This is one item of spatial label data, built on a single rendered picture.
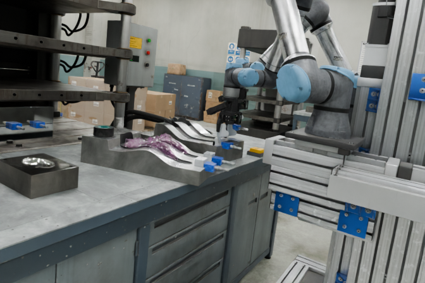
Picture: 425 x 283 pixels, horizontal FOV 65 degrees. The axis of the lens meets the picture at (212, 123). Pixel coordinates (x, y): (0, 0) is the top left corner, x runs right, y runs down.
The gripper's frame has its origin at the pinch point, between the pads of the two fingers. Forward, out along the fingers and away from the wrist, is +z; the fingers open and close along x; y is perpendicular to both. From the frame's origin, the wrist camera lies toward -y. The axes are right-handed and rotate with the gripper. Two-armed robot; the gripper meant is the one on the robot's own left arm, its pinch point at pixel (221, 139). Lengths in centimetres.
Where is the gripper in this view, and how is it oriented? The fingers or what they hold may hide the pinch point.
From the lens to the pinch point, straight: 154.7
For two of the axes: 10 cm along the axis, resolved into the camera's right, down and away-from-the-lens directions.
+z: -1.1, 9.8, 1.4
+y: 8.3, 1.7, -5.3
